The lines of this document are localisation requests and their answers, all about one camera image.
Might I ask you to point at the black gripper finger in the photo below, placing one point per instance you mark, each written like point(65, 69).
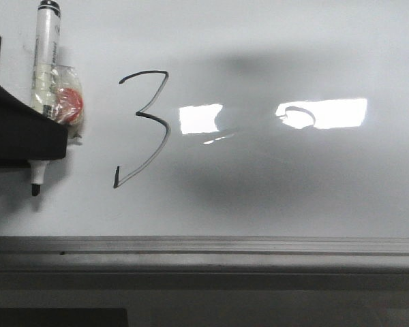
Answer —
point(27, 135)

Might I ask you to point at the red magnet taped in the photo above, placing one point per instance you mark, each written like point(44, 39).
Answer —
point(68, 108)

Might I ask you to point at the white dry-erase marker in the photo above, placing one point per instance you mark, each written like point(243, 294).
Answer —
point(47, 34)

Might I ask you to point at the white whiteboard surface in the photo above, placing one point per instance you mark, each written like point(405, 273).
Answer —
point(232, 118)

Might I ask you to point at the aluminium whiteboard frame rail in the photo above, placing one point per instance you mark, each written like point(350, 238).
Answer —
point(213, 254)

